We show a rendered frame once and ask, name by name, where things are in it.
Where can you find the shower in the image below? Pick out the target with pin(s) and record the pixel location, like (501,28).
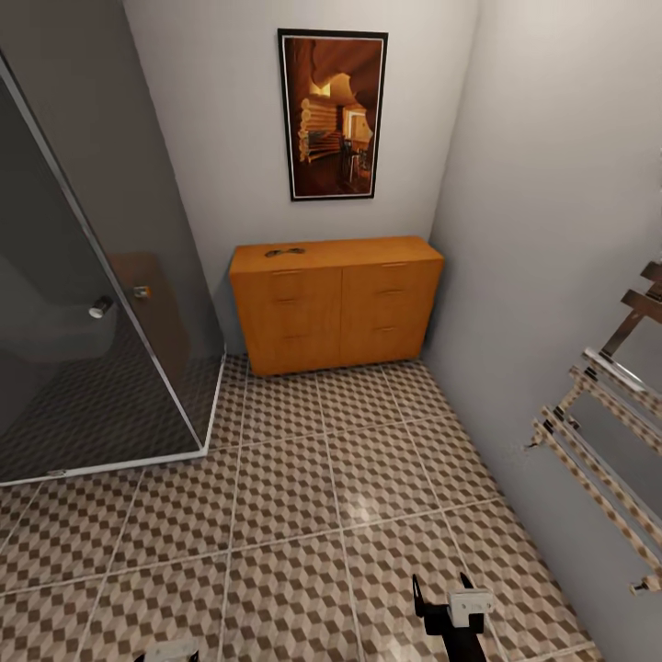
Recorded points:
(177,457)

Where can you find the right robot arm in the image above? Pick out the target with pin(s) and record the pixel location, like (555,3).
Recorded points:
(459,621)

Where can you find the towel rack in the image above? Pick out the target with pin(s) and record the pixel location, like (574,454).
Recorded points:
(646,306)

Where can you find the cabinet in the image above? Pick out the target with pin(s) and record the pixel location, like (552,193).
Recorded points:
(336,303)

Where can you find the door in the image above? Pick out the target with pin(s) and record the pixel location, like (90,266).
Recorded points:
(76,65)
(78,386)

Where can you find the picture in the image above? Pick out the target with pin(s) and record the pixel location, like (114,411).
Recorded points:
(332,87)

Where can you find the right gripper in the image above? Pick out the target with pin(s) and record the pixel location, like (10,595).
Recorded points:
(458,641)

